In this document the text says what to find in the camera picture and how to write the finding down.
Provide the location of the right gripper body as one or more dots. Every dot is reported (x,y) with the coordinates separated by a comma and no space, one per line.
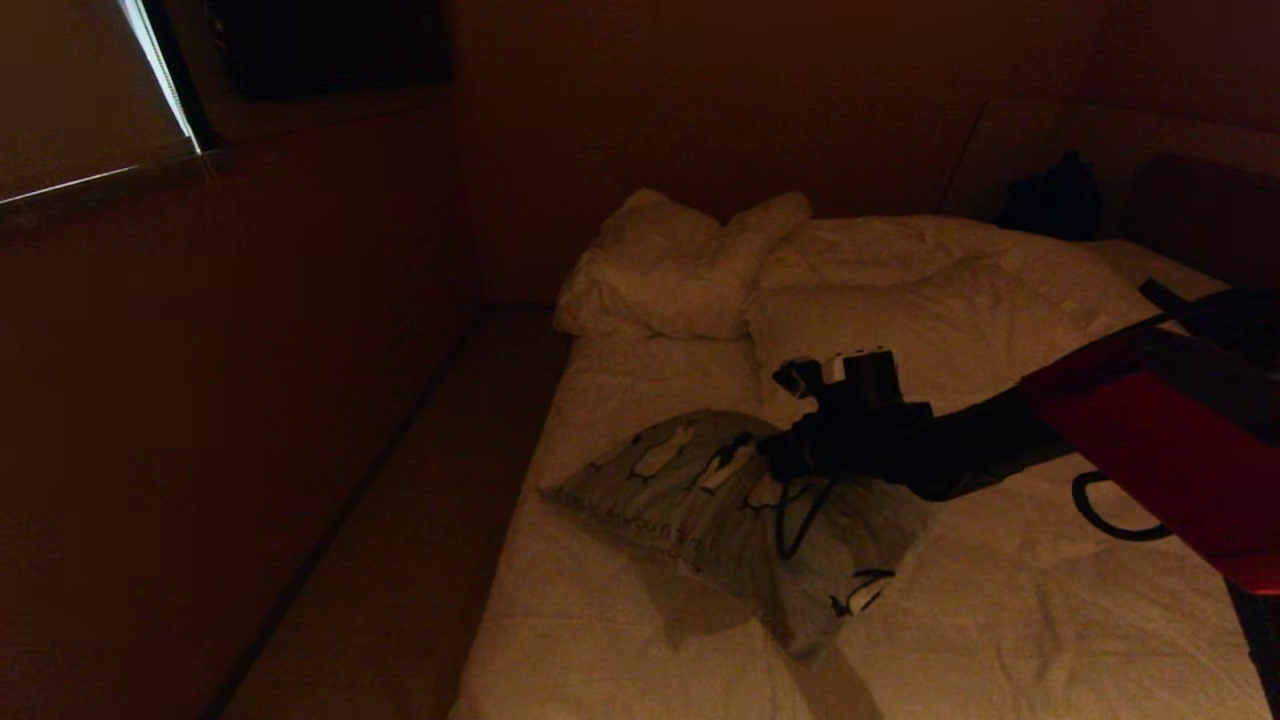
(850,445)

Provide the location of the penguin print pillow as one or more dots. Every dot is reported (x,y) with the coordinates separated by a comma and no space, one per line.
(680,490)

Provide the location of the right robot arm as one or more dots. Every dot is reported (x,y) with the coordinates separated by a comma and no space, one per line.
(1130,440)

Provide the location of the bed with white sheet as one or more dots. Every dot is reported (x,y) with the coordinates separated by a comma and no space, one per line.
(1000,620)

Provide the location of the white bed pillow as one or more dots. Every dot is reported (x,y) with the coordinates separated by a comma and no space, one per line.
(670,270)

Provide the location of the white duvet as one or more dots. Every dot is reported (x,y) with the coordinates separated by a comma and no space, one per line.
(930,290)

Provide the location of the dark bag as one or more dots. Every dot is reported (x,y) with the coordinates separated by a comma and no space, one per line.
(1050,200)

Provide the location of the window blind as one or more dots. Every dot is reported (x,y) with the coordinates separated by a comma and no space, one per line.
(80,90)

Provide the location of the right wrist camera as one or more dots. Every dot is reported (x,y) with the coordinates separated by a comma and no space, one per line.
(865,375)

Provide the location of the dark wall screen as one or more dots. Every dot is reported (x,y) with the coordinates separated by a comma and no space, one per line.
(330,45)

